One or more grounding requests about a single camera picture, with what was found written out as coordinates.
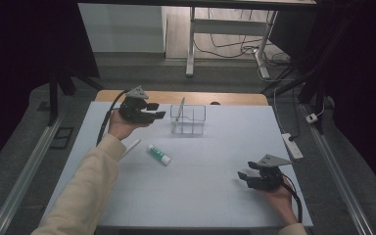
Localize aluminium rail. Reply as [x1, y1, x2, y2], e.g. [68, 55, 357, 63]
[0, 113, 66, 235]
[301, 103, 375, 235]

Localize wooden table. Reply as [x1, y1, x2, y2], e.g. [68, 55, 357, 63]
[94, 89, 269, 107]

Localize black floor cables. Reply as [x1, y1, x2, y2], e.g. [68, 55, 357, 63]
[193, 8, 292, 66]

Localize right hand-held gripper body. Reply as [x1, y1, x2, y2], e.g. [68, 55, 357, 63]
[245, 154, 293, 192]

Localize white adapter with cable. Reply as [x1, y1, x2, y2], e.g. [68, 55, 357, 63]
[305, 103, 326, 124]

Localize person's left hand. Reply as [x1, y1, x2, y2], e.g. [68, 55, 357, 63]
[107, 109, 152, 142]

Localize person's right hand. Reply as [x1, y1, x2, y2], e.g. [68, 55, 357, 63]
[258, 185, 301, 227]

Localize hand-held gripper cable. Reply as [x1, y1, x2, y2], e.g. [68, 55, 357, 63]
[281, 173, 305, 225]
[95, 89, 132, 147]

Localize left hand-held gripper cable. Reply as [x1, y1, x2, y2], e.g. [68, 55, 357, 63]
[95, 89, 132, 147]

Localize white desk frame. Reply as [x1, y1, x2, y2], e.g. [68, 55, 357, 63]
[185, 6, 279, 79]

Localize right hand-held gripper cable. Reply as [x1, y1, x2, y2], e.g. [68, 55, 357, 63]
[281, 173, 305, 225]

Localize black floor frame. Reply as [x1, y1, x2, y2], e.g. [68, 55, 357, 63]
[49, 126, 75, 151]

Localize black tripod stand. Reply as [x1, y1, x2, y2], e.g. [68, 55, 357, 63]
[46, 63, 105, 127]
[259, 60, 328, 135]

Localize white cabinet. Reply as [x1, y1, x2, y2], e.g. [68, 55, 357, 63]
[77, 2, 166, 54]

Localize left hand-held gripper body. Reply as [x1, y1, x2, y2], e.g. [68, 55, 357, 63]
[117, 84, 152, 125]

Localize white table cover board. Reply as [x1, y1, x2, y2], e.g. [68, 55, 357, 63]
[41, 100, 314, 228]

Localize white power strip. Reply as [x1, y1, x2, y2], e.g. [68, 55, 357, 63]
[280, 132, 305, 161]

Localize clear acrylic organizer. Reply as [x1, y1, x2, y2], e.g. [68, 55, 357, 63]
[169, 104, 208, 136]

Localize green and white glue stick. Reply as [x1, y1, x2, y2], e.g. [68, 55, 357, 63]
[146, 143, 172, 166]

